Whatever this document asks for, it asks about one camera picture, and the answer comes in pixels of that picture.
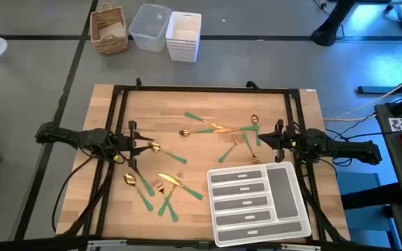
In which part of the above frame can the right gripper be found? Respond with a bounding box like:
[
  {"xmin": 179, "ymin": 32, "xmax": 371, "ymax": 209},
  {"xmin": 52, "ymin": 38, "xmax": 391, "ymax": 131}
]
[{"xmin": 258, "ymin": 119, "xmax": 308, "ymax": 163}]

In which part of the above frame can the blue cable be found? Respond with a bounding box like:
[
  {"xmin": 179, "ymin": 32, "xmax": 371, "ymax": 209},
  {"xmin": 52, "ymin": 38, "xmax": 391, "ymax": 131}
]
[{"xmin": 325, "ymin": 128, "xmax": 354, "ymax": 167}]

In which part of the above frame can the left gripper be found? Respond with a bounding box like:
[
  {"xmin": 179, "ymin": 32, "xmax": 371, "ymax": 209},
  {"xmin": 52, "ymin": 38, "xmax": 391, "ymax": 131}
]
[{"xmin": 110, "ymin": 121, "xmax": 155, "ymax": 169}]

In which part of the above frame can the black floor beam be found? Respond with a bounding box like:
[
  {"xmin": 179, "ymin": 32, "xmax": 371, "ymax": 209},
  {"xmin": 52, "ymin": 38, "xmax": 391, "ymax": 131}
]
[{"xmin": 357, "ymin": 68, "xmax": 402, "ymax": 96}]

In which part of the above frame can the woven wicker basket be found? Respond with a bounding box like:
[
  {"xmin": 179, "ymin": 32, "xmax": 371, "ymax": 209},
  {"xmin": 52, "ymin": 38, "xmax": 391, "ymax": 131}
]
[{"xmin": 89, "ymin": 2, "xmax": 129, "ymax": 56}]

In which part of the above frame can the black floor cable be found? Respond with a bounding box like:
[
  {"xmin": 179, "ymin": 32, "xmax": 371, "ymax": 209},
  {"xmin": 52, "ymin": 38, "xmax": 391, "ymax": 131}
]
[{"xmin": 50, "ymin": 155, "xmax": 96, "ymax": 234}]

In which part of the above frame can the white plastic bin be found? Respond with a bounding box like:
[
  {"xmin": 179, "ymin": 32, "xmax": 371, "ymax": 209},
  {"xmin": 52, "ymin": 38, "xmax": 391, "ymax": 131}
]
[{"xmin": 165, "ymin": 10, "xmax": 202, "ymax": 63}]

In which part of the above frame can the white plastic cutlery tray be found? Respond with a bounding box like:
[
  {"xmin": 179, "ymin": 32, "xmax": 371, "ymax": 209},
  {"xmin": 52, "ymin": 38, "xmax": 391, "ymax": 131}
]
[{"xmin": 207, "ymin": 160, "xmax": 313, "ymax": 248}]

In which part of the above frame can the clear plastic bin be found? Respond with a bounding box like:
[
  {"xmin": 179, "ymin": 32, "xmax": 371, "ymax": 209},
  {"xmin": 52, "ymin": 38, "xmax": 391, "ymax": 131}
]
[{"xmin": 128, "ymin": 3, "xmax": 172, "ymax": 54}]

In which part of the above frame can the white paper sheet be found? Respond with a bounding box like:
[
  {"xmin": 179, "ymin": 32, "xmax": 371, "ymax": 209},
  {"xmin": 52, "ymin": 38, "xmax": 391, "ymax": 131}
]
[{"xmin": 98, "ymin": 20, "xmax": 127, "ymax": 40}]

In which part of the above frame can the black stand base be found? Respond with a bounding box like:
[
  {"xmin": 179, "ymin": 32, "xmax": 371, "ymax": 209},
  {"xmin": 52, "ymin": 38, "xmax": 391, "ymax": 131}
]
[{"xmin": 311, "ymin": 0, "xmax": 357, "ymax": 47}]

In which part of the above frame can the black metal table frame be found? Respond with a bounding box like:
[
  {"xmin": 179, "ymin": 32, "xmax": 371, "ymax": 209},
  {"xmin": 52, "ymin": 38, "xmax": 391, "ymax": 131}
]
[{"xmin": 56, "ymin": 83, "xmax": 352, "ymax": 245}]

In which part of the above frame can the white cable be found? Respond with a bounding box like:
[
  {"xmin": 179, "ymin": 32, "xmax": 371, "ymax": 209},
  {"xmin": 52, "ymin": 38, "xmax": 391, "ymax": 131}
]
[{"xmin": 322, "ymin": 82, "xmax": 402, "ymax": 123}]

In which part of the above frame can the grey metal bracket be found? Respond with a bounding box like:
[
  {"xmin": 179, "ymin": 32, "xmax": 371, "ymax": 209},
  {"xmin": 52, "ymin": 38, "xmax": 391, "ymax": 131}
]
[
  {"xmin": 280, "ymin": 243, "xmax": 322, "ymax": 251},
  {"xmin": 86, "ymin": 238, "xmax": 128, "ymax": 251}
]

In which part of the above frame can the black side table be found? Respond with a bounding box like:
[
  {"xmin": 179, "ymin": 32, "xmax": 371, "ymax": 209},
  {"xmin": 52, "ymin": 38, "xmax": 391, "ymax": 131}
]
[{"xmin": 374, "ymin": 89, "xmax": 402, "ymax": 212}]

